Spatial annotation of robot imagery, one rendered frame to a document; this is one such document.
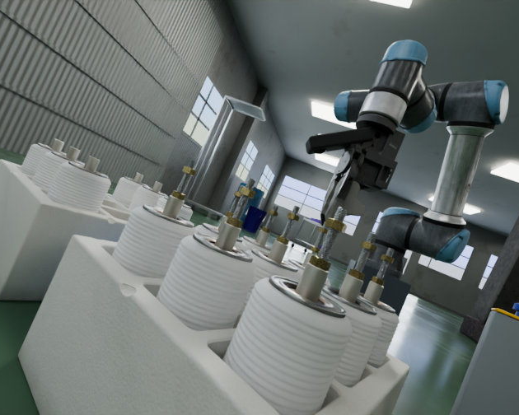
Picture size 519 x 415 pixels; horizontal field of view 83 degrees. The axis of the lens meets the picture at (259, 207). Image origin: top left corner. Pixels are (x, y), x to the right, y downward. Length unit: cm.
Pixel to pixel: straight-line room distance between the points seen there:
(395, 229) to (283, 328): 87
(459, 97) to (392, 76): 47
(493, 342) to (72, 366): 45
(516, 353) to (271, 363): 26
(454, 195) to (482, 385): 69
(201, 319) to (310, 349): 12
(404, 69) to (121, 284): 55
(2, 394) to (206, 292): 27
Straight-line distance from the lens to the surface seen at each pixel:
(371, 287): 50
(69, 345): 42
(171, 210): 42
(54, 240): 64
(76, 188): 66
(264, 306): 25
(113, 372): 35
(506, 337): 42
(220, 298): 32
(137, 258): 40
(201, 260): 31
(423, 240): 105
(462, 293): 1240
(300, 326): 24
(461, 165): 103
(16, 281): 66
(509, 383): 43
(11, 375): 52
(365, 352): 38
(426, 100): 68
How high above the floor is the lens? 30
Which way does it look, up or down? 2 degrees up
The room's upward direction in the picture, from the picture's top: 23 degrees clockwise
